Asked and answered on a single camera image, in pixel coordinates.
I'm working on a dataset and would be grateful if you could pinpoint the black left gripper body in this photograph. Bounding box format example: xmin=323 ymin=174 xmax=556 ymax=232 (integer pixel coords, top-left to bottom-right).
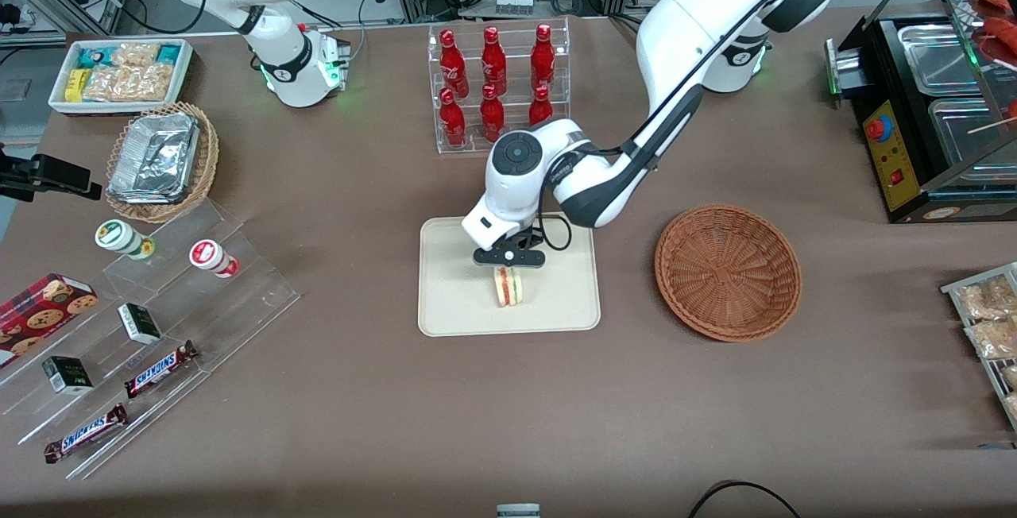
xmin=474 ymin=235 xmax=547 ymax=269

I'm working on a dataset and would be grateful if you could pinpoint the triangular sandwich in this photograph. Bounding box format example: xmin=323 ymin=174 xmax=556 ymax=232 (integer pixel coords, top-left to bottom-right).
xmin=492 ymin=266 xmax=528 ymax=309

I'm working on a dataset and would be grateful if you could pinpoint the cream plastic tray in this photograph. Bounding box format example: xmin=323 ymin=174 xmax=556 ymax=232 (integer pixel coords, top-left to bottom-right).
xmin=418 ymin=216 xmax=602 ymax=338

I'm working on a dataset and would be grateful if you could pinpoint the round brown wicker basket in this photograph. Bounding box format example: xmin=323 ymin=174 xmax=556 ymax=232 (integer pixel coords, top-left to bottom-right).
xmin=654 ymin=204 xmax=802 ymax=343

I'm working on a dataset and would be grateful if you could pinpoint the light wicker basket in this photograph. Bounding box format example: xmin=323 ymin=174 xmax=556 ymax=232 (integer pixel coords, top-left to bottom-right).
xmin=104 ymin=101 xmax=220 ymax=224

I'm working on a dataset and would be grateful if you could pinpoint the aluminium foil tray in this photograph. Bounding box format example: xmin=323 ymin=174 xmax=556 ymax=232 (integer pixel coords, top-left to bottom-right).
xmin=108 ymin=112 xmax=200 ymax=205

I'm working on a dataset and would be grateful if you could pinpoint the red cola bottle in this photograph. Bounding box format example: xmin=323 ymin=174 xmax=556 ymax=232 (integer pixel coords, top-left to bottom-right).
xmin=530 ymin=24 xmax=557 ymax=91
xmin=479 ymin=84 xmax=506 ymax=144
xmin=481 ymin=26 xmax=509 ymax=97
xmin=439 ymin=29 xmax=470 ymax=99
xmin=528 ymin=85 xmax=555 ymax=128
xmin=439 ymin=88 xmax=468 ymax=149

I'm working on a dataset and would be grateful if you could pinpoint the clear acrylic bottle rack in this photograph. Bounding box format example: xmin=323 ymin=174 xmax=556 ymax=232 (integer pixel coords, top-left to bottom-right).
xmin=427 ymin=17 xmax=571 ymax=156

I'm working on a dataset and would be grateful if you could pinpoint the clear acrylic stepped shelf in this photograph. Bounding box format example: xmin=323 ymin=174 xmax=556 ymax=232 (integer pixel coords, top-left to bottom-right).
xmin=0 ymin=198 xmax=302 ymax=481

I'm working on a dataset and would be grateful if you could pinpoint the red lid yogurt cup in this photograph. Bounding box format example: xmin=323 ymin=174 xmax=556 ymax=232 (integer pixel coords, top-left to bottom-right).
xmin=188 ymin=239 xmax=240 ymax=279

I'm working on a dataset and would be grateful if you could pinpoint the snickers bar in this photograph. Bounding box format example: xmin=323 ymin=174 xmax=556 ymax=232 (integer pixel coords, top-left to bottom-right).
xmin=123 ymin=340 xmax=200 ymax=400
xmin=43 ymin=404 xmax=130 ymax=465

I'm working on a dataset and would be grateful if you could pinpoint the small dark green box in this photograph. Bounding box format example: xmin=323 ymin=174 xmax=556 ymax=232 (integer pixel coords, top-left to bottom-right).
xmin=41 ymin=355 xmax=95 ymax=395
xmin=117 ymin=302 xmax=163 ymax=346

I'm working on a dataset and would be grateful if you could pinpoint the green lid yogurt cup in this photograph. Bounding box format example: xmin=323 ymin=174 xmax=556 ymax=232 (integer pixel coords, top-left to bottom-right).
xmin=95 ymin=218 xmax=157 ymax=261

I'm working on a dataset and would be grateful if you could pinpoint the black food warmer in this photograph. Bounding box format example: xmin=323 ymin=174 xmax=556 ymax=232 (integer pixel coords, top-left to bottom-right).
xmin=826 ymin=0 xmax=1017 ymax=225

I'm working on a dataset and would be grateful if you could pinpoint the clear cracker bag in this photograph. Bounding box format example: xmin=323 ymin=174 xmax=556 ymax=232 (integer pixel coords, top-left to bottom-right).
xmin=113 ymin=42 xmax=161 ymax=68
xmin=82 ymin=64 xmax=174 ymax=103

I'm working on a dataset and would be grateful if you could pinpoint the red plaid cookie box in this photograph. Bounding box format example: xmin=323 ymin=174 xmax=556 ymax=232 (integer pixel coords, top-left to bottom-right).
xmin=0 ymin=273 xmax=99 ymax=369

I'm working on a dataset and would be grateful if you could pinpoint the steel warmer pan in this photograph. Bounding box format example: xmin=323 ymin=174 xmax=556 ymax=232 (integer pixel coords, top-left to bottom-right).
xmin=897 ymin=22 xmax=984 ymax=99
xmin=927 ymin=96 xmax=1017 ymax=187

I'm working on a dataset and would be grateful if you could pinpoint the white snack bin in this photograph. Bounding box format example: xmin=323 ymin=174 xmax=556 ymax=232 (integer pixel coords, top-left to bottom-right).
xmin=48 ymin=38 xmax=195 ymax=117

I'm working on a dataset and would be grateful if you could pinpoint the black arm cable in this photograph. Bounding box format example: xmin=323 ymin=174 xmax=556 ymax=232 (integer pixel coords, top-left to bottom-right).
xmin=537 ymin=0 xmax=837 ymax=253

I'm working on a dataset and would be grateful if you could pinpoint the black floor cable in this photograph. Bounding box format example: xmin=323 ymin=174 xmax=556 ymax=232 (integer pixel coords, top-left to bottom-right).
xmin=686 ymin=481 xmax=804 ymax=518

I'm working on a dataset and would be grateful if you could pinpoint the grey wire rack tray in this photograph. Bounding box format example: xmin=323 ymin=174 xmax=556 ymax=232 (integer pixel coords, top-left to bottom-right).
xmin=941 ymin=261 xmax=1017 ymax=432

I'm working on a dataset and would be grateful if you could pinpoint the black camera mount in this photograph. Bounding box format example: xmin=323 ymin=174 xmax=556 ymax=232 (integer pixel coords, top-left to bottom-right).
xmin=0 ymin=144 xmax=103 ymax=203

